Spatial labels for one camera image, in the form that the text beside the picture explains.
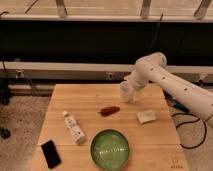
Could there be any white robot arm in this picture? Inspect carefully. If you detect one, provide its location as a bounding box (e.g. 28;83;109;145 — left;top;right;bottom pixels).
125;52;213;128

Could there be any green ceramic bowl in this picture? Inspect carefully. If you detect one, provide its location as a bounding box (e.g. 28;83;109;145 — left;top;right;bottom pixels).
90;129;130;171

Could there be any white sponge block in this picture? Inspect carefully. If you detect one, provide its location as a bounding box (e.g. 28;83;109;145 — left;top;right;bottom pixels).
137;110;157;124

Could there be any red dried chili pepper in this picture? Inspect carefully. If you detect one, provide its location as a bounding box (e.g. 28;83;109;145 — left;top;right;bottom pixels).
100;106;120;117

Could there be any blue box on floor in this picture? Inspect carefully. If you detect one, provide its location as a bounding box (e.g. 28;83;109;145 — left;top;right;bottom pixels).
173;102;189;112

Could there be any white tube bottle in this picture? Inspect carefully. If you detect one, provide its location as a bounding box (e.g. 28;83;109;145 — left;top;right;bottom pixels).
63;111;86;144

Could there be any black smartphone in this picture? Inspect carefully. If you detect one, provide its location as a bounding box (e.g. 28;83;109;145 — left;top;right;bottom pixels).
41;140;61;169

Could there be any black object on floor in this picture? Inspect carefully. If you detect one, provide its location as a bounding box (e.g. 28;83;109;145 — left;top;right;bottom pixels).
0;127;11;139

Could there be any black cable on floor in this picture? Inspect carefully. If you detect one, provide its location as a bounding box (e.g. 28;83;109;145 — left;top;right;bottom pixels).
171;111;208;150

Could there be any black power cable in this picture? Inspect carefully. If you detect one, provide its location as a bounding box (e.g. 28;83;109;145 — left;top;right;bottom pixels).
128;13;164;82

